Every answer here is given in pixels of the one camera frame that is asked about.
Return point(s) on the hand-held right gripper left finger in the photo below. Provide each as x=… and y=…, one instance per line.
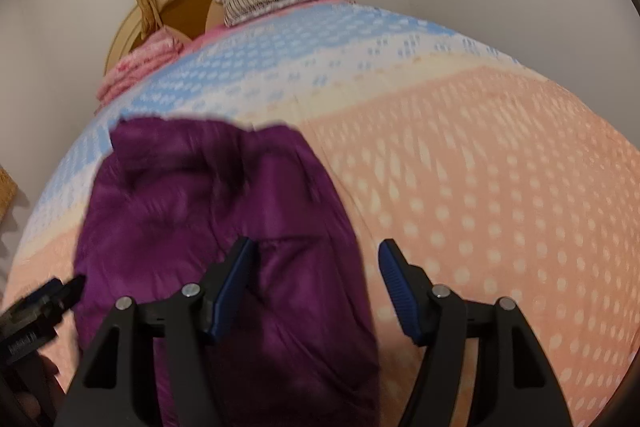
x=235, y=287

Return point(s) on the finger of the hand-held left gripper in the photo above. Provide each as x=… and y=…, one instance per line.
x=74, y=289

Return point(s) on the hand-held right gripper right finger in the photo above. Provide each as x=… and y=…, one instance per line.
x=395, y=292

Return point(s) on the purple hooded jacket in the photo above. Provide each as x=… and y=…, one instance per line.
x=200, y=207

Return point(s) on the person's left hand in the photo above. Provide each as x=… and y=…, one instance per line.
x=47, y=377

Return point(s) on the patterned blue and peach bedspread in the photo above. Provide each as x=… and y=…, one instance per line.
x=475, y=157

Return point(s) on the pink folded blanket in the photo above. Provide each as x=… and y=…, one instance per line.
x=135, y=67

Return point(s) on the cream wooden bed headboard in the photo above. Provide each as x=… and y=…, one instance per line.
x=135, y=32

